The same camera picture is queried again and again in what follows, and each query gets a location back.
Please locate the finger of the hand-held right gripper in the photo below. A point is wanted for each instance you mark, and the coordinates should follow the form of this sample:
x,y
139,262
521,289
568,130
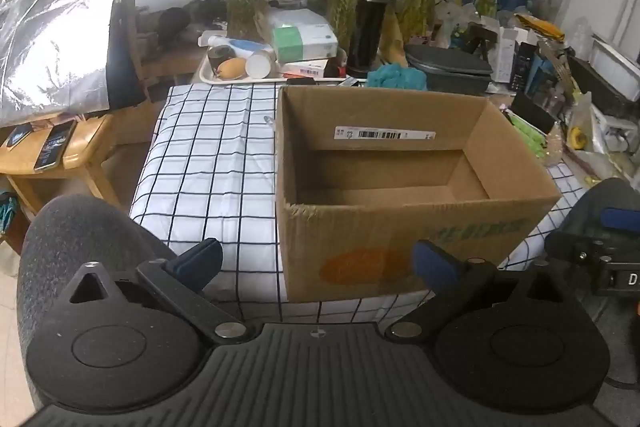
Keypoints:
x,y
621,218

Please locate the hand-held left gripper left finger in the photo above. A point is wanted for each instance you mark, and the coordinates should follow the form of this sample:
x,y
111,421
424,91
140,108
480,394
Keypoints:
x,y
200,257

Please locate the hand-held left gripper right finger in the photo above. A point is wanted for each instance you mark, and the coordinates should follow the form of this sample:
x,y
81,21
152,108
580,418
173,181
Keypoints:
x,y
435,264

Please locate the brown cardboard box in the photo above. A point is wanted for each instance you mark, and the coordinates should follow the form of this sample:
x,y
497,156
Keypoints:
x,y
350,232

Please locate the white black checkered cloth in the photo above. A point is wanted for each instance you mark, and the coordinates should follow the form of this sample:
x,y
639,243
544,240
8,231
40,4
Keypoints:
x,y
210,147

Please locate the green bristle item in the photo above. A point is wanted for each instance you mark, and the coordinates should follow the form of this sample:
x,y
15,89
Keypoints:
x,y
530,134

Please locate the white storage box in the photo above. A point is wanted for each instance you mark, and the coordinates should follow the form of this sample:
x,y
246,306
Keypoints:
x,y
612,67

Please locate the wooden stool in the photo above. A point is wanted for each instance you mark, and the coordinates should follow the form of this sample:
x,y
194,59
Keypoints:
x,y
75,157

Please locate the white tray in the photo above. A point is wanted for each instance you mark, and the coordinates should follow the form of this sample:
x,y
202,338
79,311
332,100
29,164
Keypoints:
x,y
207,74

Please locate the dark smartphone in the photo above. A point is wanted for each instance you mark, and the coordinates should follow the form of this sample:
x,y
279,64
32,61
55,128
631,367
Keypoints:
x,y
55,144

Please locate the teal cloth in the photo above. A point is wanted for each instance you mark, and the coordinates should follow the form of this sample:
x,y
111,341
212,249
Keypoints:
x,y
395,78

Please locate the orange egg-shaped object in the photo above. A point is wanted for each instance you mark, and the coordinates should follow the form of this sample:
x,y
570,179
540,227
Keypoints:
x,y
231,68

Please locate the grey zip case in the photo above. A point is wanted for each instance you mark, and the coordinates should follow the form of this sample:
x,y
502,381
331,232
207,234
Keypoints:
x,y
450,67

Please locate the teal plastic item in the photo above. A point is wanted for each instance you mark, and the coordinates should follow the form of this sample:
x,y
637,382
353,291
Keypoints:
x,y
7,209

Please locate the white capped orange cylinder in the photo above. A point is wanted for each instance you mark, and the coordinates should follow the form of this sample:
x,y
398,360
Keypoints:
x,y
259,64

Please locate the yellow black tool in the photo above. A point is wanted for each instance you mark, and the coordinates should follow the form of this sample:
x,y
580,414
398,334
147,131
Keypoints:
x,y
540,27

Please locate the white red flat box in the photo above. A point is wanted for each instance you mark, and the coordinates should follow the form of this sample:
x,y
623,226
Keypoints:
x,y
302,68

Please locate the white blue bottle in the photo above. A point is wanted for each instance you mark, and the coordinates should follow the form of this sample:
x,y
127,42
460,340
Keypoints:
x,y
235,44

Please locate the red packet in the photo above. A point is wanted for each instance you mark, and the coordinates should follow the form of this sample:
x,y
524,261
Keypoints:
x,y
336,72

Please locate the black round object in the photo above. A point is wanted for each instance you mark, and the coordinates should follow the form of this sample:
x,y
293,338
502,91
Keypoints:
x,y
173,23

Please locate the green white tissue box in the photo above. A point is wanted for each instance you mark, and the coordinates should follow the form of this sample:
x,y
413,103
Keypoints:
x,y
302,43

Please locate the black thermos bottle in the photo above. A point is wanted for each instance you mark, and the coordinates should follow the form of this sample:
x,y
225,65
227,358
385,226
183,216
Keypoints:
x,y
370,32

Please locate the silver foil bag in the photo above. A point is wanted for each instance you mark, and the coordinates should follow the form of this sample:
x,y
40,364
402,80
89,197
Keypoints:
x,y
60,32

